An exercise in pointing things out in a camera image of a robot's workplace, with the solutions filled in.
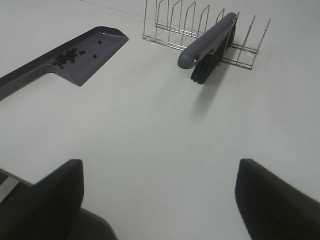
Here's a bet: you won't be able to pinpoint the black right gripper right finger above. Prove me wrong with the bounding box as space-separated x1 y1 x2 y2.
234 158 320 240

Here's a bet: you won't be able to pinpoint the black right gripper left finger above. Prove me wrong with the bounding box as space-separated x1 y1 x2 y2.
0 159 84 240

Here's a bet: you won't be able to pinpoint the purple plastic dustpan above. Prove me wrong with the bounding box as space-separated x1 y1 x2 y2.
0 26 129 100

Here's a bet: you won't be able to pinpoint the pile of coffee beans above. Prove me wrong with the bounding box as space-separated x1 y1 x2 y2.
48 37 106 70

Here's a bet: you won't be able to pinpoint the purple hand brush black bristles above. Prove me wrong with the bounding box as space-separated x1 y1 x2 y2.
177 12 238 84

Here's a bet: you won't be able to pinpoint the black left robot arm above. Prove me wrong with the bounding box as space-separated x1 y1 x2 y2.
0 170 117 240

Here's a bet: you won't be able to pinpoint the metal wire dish rack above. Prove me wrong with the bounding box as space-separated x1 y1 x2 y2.
141 0 264 71

